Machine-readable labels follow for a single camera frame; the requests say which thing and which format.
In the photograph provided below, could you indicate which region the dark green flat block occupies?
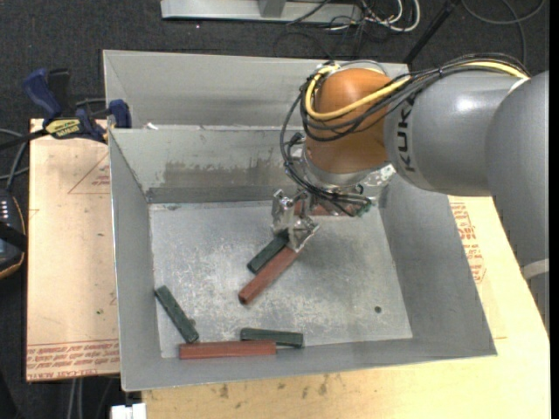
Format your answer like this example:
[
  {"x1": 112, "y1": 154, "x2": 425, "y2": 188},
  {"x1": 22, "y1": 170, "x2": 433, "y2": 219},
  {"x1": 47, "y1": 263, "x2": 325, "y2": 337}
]
[
  {"x1": 246, "y1": 229, "x2": 290, "y2": 275},
  {"x1": 239, "y1": 327, "x2": 305, "y2": 349},
  {"x1": 154, "y1": 285, "x2": 201, "y2": 345}
]

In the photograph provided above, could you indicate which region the red-brown flat block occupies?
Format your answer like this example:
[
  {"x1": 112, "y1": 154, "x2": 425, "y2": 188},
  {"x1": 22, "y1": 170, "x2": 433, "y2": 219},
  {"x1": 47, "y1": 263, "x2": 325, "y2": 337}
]
[
  {"x1": 178, "y1": 340, "x2": 278, "y2": 361},
  {"x1": 238, "y1": 246, "x2": 302, "y2": 307}
]

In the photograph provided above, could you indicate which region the grey metal bin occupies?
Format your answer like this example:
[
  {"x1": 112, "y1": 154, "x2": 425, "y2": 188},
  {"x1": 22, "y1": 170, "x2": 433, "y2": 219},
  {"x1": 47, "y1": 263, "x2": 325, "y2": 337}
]
[{"x1": 102, "y1": 49, "x2": 498, "y2": 392}]

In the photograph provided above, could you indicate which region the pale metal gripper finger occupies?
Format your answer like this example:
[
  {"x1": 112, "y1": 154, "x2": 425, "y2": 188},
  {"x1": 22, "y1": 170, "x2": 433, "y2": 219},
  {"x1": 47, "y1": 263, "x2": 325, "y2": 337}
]
[
  {"x1": 270, "y1": 189, "x2": 295, "y2": 237},
  {"x1": 288, "y1": 216, "x2": 321, "y2": 254}
]

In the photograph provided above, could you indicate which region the brown cardboard board, red print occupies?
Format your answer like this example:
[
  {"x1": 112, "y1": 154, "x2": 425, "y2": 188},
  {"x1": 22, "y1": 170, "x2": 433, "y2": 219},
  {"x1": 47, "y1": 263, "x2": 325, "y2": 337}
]
[{"x1": 25, "y1": 118, "x2": 507, "y2": 383}]

